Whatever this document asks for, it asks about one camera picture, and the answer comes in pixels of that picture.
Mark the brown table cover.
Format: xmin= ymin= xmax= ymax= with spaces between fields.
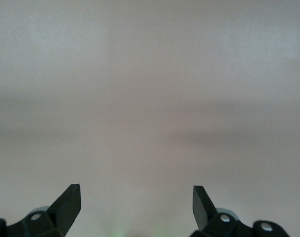
xmin=0 ymin=0 xmax=300 ymax=237

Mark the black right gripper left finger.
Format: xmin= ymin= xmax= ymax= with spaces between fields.
xmin=0 ymin=184 xmax=81 ymax=237

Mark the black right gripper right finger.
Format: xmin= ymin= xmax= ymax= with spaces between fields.
xmin=191 ymin=185 xmax=289 ymax=237

